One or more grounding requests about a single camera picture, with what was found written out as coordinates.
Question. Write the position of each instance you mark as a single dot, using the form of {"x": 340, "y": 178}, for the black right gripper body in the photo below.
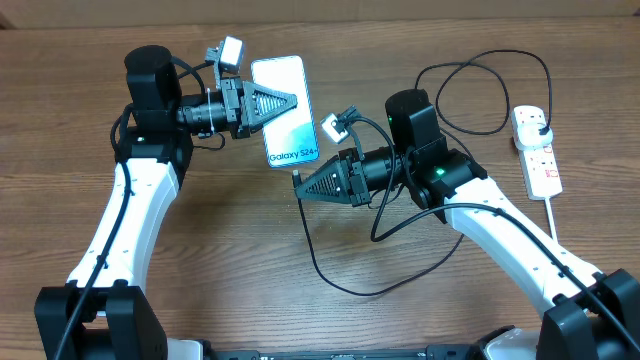
{"x": 360, "y": 188}

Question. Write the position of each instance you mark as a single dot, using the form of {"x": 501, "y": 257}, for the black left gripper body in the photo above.
{"x": 231, "y": 91}

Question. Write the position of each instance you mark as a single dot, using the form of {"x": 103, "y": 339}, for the Galaxy smartphone with teal screen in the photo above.
{"x": 290, "y": 139}

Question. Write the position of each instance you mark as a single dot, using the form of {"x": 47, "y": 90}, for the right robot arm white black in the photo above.
{"x": 585, "y": 313}

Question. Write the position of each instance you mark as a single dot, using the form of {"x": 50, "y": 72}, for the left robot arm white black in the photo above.
{"x": 102, "y": 312}

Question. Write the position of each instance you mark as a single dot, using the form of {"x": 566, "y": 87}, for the white charger plug adapter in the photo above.
{"x": 532, "y": 136}

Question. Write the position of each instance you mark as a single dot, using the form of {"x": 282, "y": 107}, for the white power strip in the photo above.
{"x": 539, "y": 166}

